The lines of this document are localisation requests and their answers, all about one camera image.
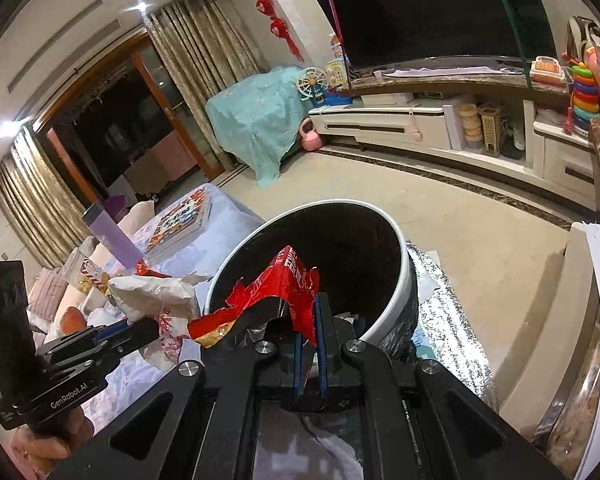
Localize white television cabinet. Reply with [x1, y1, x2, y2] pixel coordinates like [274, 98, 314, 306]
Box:
[307, 66, 600, 212]

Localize red snack wrapper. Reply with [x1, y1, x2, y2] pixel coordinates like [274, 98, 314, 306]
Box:
[187, 245, 322, 391]

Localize white crumpled tissue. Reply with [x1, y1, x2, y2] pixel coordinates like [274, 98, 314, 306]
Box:
[412, 270, 441, 307]

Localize ferris wheel toy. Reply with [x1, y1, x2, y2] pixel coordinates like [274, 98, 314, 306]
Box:
[296, 66, 331, 109]

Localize red apple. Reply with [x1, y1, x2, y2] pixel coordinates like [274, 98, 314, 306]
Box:
[55, 307, 89, 334]

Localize wooden sliding glass door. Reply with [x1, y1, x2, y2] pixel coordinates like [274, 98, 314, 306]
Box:
[32, 35, 227, 202]

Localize colourful toy house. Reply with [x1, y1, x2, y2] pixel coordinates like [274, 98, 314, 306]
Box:
[325, 59, 351, 89]

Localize pink striped cushion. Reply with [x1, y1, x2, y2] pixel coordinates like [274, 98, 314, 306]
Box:
[28, 267, 70, 314]

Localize beige patterned curtain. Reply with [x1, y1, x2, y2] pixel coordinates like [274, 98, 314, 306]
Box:
[142, 0, 262, 172]
[0, 127, 92, 269]

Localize rainbow stacking ring toy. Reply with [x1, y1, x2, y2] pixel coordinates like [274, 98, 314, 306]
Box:
[561, 60, 600, 124]

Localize small red wrapper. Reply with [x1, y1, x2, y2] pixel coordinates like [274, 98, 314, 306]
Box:
[135, 261, 167, 279]

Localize clear plastic snack jar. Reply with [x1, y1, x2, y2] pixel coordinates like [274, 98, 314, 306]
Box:
[62, 247, 112, 294]

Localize black flat television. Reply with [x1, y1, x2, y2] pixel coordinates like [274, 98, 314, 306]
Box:
[307, 0, 544, 69]

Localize stacked yellow food containers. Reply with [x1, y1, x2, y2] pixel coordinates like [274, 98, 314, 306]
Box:
[462, 103, 483, 151]

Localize silver foil mat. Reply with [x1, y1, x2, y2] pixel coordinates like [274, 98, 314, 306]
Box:
[405, 242, 502, 412]

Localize toy cash register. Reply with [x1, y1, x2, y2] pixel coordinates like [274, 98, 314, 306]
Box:
[530, 56, 567, 90]

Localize teal cover cloth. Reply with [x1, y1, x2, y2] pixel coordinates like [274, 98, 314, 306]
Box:
[205, 65, 332, 186]

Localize cream wooden furniture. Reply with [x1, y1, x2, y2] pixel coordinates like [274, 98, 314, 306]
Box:
[497, 220, 600, 477]

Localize pink toy kettlebell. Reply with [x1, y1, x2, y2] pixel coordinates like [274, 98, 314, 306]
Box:
[299, 116, 324, 152]

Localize grey and white backpack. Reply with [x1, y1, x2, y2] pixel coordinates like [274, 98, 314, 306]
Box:
[565, 15, 600, 62]

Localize white and black trash bin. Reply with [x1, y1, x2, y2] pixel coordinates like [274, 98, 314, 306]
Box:
[202, 200, 421, 361]

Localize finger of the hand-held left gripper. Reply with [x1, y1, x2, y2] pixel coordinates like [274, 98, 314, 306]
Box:
[41, 323, 129, 362]
[80, 318, 161, 374]

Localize white paper bag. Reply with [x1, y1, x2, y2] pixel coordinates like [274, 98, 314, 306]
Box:
[107, 272, 213, 371]

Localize blue plastic toy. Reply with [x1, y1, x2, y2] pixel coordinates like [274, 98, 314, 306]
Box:
[325, 87, 354, 107]

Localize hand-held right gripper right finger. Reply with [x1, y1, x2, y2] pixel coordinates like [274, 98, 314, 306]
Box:
[314, 292, 568, 480]

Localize person's left hand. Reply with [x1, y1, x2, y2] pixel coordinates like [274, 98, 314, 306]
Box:
[11, 405, 97, 478]

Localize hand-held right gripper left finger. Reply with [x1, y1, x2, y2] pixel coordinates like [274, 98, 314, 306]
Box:
[50, 305, 306, 480]

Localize green strap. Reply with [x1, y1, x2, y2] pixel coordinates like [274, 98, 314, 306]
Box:
[490, 0, 534, 92]

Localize wooden lantern box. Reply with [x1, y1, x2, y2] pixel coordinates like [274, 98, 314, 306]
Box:
[480, 105, 502, 156]

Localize purple thermos bottle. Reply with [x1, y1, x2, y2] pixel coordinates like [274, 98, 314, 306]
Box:
[82, 202, 144, 269]

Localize red hanging ornament string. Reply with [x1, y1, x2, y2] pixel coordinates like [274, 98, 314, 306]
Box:
[232, 0, 302, 62]

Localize colourful picture book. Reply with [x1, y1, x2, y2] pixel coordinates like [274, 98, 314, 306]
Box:
[142, 209, 215, 264]
[145, 192, 211, 252]

